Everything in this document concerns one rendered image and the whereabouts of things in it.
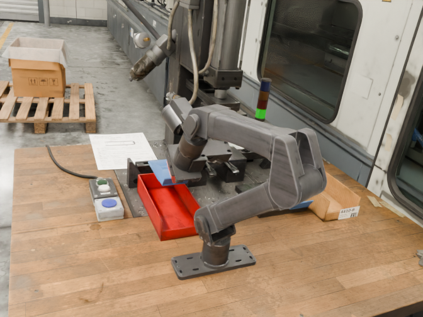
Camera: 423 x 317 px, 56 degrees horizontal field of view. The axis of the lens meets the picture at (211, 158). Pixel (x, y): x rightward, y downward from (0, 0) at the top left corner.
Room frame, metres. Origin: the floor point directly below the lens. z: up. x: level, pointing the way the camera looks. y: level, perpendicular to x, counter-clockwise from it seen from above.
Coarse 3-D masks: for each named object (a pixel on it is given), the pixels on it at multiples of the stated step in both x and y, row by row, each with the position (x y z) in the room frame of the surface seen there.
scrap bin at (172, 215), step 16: (144, 176) 1.03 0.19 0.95; (144, 192) 0.96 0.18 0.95; (160, 192) 1.03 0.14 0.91; (176, 192) 1.04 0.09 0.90; (160, 208) 0.95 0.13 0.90; (176, 208) 0.96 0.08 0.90; (192, 208) 0.93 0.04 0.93; (160, 224) 0.82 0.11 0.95; (176, 224) 0.88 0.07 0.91; (192, 224) 0.89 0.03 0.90
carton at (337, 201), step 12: (336, 180) 1.13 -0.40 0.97; (324, 192) 1.16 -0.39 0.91; (336, 192) 1.12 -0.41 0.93; (348, 192) 1.08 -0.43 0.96; (312, 204) 1.04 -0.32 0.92; (324, 204) 1.00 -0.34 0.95; (336, 204) 1.09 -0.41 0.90; (348, 204) 1.07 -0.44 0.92; (324, 216) 0.99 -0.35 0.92; (336, 216) 1.01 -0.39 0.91; (348, 216) 1.03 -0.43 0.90
